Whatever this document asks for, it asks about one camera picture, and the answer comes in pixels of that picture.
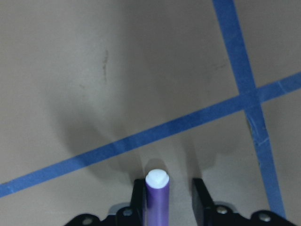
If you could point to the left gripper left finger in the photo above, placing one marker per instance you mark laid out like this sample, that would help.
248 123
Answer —
131 215

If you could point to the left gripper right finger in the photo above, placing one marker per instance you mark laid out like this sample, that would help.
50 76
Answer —
209 213

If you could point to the purple pen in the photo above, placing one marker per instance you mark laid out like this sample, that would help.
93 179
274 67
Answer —
157 197

